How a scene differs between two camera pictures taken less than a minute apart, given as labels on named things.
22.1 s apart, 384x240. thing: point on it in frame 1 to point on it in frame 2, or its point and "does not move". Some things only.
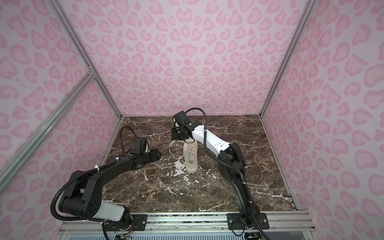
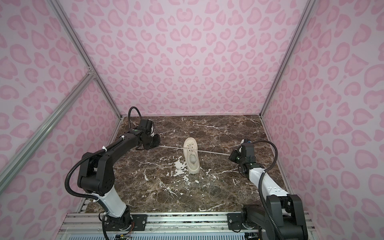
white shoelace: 176,148 to 197,150
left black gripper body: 148,157 to 152,141
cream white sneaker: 191,156 does not move
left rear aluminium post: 74,37 does not move
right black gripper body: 179,134 to 237,157
